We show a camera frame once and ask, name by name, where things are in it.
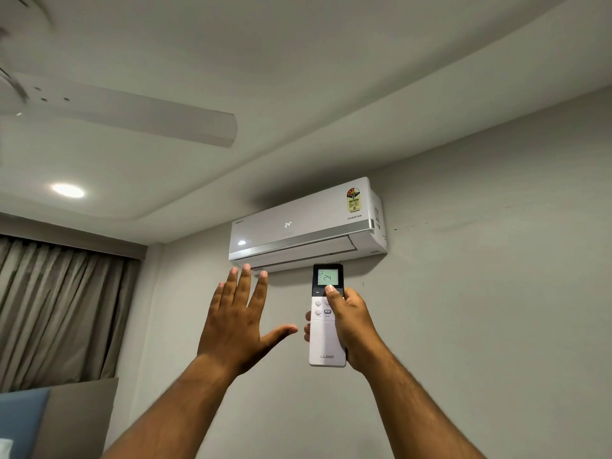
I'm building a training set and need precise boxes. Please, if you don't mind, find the person's left hand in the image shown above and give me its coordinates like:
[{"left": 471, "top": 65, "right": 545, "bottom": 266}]
[{"left": 197, "top": 264, "right": 299, "bottom": 376}]

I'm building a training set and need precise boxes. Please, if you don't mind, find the person's right hand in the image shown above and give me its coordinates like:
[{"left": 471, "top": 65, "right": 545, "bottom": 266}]
[{"left": 303, "top": 285, "right": 391, "bottom": 376}]

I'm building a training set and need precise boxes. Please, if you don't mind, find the white and black remote control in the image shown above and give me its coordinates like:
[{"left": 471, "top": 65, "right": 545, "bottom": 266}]
[{"left": 308, "top": 264, "right": 348, "bottom": 368}]

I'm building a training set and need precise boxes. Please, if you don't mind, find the person's left forearm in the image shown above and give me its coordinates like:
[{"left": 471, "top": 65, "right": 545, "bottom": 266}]
[{"left": 102, "top": 353, "right": 240, "bottom": 459}]

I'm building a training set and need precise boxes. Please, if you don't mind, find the person's right forearm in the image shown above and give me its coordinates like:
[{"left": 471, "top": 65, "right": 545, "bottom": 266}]
[{"left": 355, "top": 350, "right": 486, "bottom": 459}]

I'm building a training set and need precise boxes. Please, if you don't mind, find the grey pleated curtain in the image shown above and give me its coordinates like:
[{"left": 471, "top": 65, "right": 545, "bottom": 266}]
[{"left": 0, "top": 234, "right": 142, "bottom": 395}]

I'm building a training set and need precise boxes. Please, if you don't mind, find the grey curtain pelmet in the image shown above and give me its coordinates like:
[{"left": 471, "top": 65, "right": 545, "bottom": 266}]
[{"left": 0, "top": 212, "right": 148, "bottom": 260}]

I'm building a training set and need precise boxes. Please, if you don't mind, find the beige padded headboard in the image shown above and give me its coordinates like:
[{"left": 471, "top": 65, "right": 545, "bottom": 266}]
[{"left": 28, "top": 377, "right": 120, "bottom": 459}]

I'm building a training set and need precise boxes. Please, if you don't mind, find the round recessed ceiling light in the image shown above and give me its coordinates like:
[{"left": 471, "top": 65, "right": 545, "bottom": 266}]
[{"left": 50, "top": 182, "right": 86, "bottom": 199}]

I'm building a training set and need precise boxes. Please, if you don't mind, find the white ceiling fan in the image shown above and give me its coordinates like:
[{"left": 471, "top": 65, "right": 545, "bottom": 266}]
[{"left": 0, "top": 0, "right": 239, "bottom": 149}]

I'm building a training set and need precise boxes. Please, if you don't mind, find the blue pillow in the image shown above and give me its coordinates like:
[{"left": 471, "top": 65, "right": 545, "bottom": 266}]
[{"left": 0, "top": 388, "right": 51, "bottom": 459}]

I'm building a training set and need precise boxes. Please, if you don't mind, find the white wall air conditioner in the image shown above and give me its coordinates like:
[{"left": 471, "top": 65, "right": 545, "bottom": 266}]
[{"left": 228, "top": 177, "right": 388, "bottom": 275}]

